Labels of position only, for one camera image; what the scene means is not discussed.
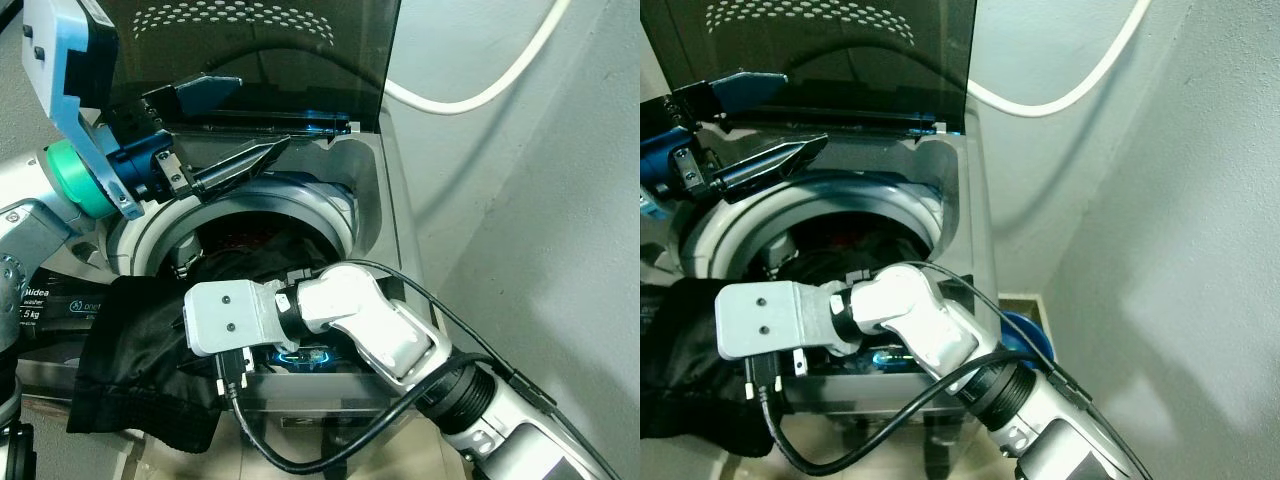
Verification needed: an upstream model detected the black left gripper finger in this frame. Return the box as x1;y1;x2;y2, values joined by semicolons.
140;75;243;126
715;135;831;193
670;72;786;126
190;137;293;196

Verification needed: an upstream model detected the black garment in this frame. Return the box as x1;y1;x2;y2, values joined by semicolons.
65;235;331;456
640;238;901;461

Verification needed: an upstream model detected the silver top-load washing machine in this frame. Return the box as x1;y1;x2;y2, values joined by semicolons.
0;125;441;480
640;125;1001;480

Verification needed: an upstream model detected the blue bucket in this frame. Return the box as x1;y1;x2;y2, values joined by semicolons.
1000;310;1051;366

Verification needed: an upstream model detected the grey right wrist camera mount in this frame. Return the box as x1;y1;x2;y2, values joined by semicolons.
715;280;836;361
183;280;301;359

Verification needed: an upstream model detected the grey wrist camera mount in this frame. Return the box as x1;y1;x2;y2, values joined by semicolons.
22;0;146;221
715;280;836;361
183;280;301;359

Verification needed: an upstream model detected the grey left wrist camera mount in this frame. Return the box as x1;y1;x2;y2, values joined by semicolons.
22;0;146;221

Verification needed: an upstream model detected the white hose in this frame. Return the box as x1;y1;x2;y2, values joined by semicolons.
385;0;571;114
965;0;1151;118

